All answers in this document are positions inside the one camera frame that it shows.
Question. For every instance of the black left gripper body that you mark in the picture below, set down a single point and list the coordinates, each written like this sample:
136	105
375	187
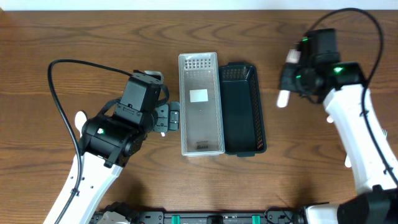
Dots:
170	116

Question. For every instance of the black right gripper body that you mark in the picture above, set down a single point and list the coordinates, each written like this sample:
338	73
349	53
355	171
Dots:
286	79

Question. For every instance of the clear plastic basket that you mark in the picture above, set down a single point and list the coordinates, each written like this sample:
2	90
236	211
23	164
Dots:
201	123

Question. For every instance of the white plastic fork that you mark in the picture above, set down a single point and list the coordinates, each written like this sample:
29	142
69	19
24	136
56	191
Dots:
385	132
286	78
347	162

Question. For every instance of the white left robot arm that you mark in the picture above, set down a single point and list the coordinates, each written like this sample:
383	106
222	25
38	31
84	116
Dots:
105	146

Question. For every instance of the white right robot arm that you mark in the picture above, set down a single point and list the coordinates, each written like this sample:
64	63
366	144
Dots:
343	94

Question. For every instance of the dark green plastic basket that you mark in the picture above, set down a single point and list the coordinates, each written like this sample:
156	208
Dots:
243	124

